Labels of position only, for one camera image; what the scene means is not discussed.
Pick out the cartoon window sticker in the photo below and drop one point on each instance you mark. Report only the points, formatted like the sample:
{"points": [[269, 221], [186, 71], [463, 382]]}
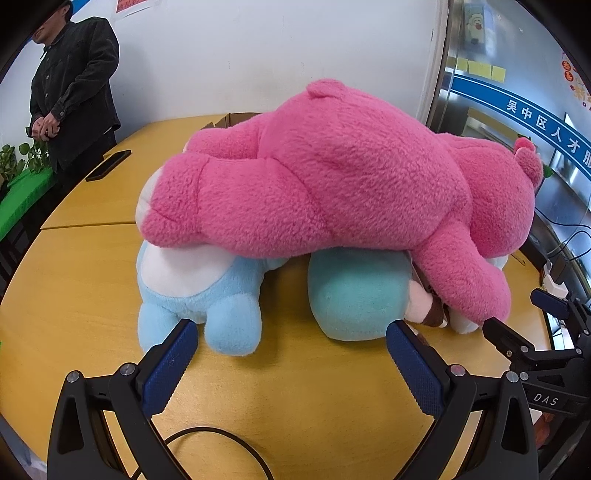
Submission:
{"points": [[474, 25]]}

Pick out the green cloth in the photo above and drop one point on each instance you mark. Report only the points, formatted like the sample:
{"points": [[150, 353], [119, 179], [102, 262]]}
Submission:
{"points": [[23, 194]]}

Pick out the yellow sticky note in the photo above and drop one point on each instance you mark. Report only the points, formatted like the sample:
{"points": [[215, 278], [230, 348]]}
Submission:
{"points": [[461, 64], [480, 68], [498, 74]]}

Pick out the black smartphone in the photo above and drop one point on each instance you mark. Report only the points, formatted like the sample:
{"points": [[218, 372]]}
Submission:
{"points": [[108, 165]]}

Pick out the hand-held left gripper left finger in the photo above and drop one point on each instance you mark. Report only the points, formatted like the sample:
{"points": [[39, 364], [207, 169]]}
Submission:
{"points": [[168, 364]]}

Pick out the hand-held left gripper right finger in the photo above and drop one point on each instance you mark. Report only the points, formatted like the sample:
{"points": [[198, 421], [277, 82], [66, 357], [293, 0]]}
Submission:
{"points": [[415, 374]]}

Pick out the teal and pink plush pig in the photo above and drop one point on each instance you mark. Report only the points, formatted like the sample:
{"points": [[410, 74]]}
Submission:
{"points": [[355, 295]]}

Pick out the cardboard box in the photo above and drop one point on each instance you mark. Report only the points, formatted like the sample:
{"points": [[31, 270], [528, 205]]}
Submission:
{"points": [[231, 120]]}

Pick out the blue window banner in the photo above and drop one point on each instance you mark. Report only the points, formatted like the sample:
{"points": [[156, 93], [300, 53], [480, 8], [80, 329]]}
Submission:
{"points": [[508, 104]]}

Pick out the green potted plant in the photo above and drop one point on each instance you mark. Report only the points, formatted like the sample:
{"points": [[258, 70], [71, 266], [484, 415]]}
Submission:
{"points": [[32, 157]]}

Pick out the red window decoration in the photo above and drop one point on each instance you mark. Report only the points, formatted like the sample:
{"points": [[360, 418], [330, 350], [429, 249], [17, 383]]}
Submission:
{"points": [[577, 78]]}

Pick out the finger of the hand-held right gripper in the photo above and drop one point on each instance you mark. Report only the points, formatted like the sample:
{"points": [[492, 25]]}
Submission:
{"points": [[551, 300], [505, 337]]}

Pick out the white power strip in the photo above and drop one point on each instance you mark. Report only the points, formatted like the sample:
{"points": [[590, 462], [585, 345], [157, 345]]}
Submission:
{"points": [[554, 284]]}

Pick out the pink plush bear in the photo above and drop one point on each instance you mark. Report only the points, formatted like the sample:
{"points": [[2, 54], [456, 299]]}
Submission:
{"points": [[346, 175]]}

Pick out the light blue plush toy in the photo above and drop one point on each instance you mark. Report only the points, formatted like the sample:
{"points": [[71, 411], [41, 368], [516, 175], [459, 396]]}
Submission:
{"points": [[221, 300]]}

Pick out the red wall notice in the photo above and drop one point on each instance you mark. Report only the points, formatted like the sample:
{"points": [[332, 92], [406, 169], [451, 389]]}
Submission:
{"points": [[134, 4]]}

